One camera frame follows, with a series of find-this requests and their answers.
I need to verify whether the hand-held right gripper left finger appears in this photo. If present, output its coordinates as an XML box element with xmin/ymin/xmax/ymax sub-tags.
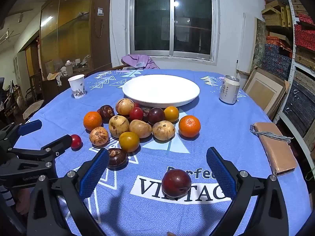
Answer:
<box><xmin>27</xmin><ymin>148</ymin><xmax>110</xmax><ymax>236</ymax></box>

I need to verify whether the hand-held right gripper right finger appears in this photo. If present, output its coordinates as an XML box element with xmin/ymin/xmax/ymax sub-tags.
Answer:
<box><xmin>206</xmin><ymin>147</ymin><xmax>289</xmax><ymax>236</ymax></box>

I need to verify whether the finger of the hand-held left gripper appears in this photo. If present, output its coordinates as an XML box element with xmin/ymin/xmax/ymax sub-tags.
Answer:
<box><xmin>0</xmin><ymin>119</ymin><xmax>43</xmax><ymax>150</ymax></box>
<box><xmin>8</xmin><ymin>134</ymin><xmax>73</xmax><ymax>163</ymax></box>

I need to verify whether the orange-tan striped fruit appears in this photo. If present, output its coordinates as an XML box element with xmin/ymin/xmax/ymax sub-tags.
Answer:
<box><xmin>89</xmin><ymin>126</ymin><xmax>109</xmax><ymax>147</ymax></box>

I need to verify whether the orange mandarin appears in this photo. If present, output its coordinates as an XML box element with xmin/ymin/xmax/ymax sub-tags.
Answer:
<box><xmin>178</xmin><ymin>115</ymin><xmax>201</xmax><ymax>138</ymax></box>
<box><xmin>83</xmin><ymin>111</ymin><xmax>103</xmax><ymax>131</ymax></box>

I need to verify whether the red plum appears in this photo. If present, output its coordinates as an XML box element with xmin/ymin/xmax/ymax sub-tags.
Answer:
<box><xmin>162</xmin><ymin>169</ymin><xmax>192</xmax><ymax>197</ymax></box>

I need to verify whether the yellow round fruit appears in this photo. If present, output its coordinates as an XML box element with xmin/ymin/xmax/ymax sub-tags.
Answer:
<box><xmin>164</xmin><ymin>106</ymin><xmax>180</xmax><ymax>123</ymax></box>
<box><xmin>119</xmin><ymin>131</ymin><xmax>140</xmax><ymax>153</ymax></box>

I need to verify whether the tan speckled fruit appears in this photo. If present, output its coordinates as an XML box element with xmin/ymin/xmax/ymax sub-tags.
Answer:
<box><xmin>152</xmin><ymin>120</ymin><xmax>176</xmax><ymax>140</ymax></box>
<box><xmin>115</xmin><ymin>98</ymin><xmax>135</xmax><ymax>116</ymax></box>
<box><xmin>109</xmin><ymin>115</ymin><xmax>130</xmax><ymax>138</ymax></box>
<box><xmin>129</xmin><ymin>119</ymin><xmax>152</xmax><ymax>138</ymax></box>

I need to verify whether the white plate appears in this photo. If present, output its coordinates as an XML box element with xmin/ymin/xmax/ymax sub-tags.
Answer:
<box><xmin>122</xmin><ymin>74</ymin><xmax>200</xmax><ymax>108</ymax></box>

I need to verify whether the person's left forearm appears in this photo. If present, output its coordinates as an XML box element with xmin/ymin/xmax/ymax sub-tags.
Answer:
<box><xmin>0</xmin><ymin>185</ymin><xmax>15</xmax><ymax>207</ymax></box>

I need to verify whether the person's left hand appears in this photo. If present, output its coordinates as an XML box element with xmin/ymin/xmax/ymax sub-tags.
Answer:
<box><xmin>15</xmin><ymin>189</ymin><xmax>33</xmax><ymax>215</ymax></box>

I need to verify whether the woven oval tray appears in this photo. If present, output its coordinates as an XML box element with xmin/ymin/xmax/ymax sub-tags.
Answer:
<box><xmin>23</xmin><ymin>100</ymin><xmax>45</xmax><ymax>120</ymax></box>

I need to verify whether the blue printed tablecloth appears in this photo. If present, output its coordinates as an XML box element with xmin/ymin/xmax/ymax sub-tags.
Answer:
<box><xmin>10</xmin><ymin>68</ymin><xmax>310</xmax><ymax>236</ymax></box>

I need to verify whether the white paper cup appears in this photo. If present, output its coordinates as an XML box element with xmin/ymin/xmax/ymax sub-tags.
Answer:
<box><xmin>68</xmin><ymin>74</ymin><xmax>86</xmax><ymax>99</ymax></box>

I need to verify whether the brown flat box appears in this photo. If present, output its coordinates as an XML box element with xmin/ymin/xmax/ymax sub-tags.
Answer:
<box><xmin>255</xmin><ymin>122</ymin><xmax>297</xmax><ymax>176</ymax></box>

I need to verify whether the beige beverage can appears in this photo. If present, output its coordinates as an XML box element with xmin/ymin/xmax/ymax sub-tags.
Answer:
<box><xmin>219</xmin><ymin>75</ymin><xmax>240</xmax><ymax>105</ymax></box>

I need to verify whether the wooden chair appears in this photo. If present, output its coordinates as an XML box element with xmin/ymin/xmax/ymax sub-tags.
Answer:
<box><xmin>95</xmin><ymin>64</ymin><xmax>130</xmax><ymax>75</ymax></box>

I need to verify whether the stack of dark grey boxes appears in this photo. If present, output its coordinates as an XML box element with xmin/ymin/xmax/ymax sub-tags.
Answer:
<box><xmin>282</xmin><ymin>71</ymin><xmax>315</xmax><ymax>138</ymax></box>

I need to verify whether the wooden glass cabinet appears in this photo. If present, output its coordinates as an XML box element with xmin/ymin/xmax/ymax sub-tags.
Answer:
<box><xmin>39</xmin><ymin>0</ymin><xmax>112</xmax><ymax>81</ymax></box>

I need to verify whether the purple cloth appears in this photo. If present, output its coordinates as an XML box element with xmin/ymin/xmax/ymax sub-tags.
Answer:
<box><xmin>121</xmin><ymin>53</ymin><xmax>160</xmax><ymax>70</ymax></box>

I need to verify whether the stack of blue patterned boxes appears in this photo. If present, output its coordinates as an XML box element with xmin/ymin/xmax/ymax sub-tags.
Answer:
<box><xmin>263</xmin><ymin>37</ymin><xmax>293</xmax><ymax>78</ymax></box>

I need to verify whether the white board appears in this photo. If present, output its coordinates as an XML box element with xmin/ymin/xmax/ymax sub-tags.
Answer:
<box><xmin>236</xmin><ymin>12</ymin><xmax>246</xmax><ymax>72</ymax></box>

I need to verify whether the marbled panel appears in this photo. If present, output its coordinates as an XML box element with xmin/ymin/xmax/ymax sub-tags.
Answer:
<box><xmin>252</xmin><ymin>18</ymin><xmax>267</xmax><ymax>72</ymax></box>

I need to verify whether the white metal shelf rack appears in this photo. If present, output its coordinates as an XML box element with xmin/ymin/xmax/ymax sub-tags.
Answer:
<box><xmin>278</xmin><ymin>0</ymin><xmax>315</xmax><ymax>158</ymax></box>

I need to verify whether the sliding glass window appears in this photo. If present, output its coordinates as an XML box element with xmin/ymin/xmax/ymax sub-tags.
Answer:
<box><xmin>126</xmin><ymin>0</ymin><xmax>220</xmax><ymax>65</ymax></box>

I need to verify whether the stack of red patterned boxes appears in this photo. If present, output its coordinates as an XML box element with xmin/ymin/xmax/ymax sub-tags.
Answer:
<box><xmin>294</xmin><ymin>13</ymin><xmax>315</xmax><ymax>51</ymax></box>

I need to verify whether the stack of woven yellow boxes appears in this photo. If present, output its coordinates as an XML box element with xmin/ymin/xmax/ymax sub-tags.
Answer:
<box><xmin>261</xmin><ymin>0</ymin><xmax>293</xmax><ymax>29</ymax></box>

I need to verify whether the wooden picture frame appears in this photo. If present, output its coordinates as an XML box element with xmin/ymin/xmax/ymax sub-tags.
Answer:
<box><xmin>242</xmin><ymin>66</ymin><xmax>291</xmax><ymax>121</ymax></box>

